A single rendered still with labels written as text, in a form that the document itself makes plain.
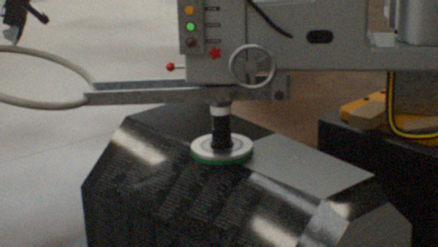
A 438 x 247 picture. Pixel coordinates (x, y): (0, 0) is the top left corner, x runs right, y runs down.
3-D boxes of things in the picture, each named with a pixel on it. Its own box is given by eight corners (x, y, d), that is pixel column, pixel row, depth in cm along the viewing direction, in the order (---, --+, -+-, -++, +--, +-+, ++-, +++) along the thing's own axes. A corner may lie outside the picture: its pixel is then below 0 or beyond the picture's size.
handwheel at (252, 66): (278, 81, 226) (278, 36, 220) (277, 91, 217) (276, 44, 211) (231, 81, 227) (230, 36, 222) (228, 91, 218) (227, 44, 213)
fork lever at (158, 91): (291, 84, 243) (290, 69, 241) (290, 102, 225) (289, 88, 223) (97, 91, 252) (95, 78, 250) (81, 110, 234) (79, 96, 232)
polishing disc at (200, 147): (231, 165, 230) (231, 162, 230) (178, 152, 242) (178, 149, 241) (263, 143, 247) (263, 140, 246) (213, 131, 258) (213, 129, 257)
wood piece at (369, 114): (372, 110, 296) (372, 99, 294) (393, 115, 290) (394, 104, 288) (347, 125, 282) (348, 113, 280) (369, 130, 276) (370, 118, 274)
